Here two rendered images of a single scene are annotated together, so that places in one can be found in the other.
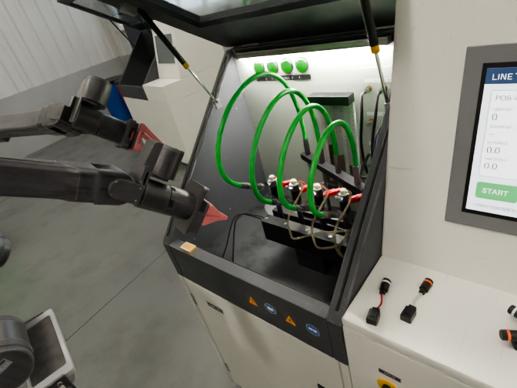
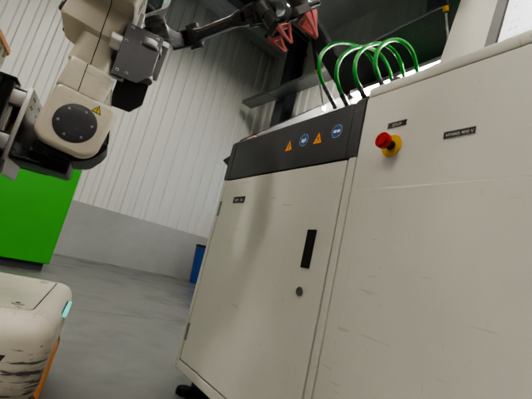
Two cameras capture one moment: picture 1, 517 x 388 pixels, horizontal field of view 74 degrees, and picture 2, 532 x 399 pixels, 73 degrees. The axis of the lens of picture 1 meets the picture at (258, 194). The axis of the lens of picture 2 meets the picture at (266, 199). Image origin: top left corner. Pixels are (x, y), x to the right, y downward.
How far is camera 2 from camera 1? 1.23 m
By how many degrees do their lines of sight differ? 44
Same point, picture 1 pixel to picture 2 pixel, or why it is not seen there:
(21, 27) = (180, 186)
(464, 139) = (495, 24)
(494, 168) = (514, 28)
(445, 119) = (484, 23)
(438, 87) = (482, 11)
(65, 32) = (203, 206)
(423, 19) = not seen: outside the picture
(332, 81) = not seen: hidden behind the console
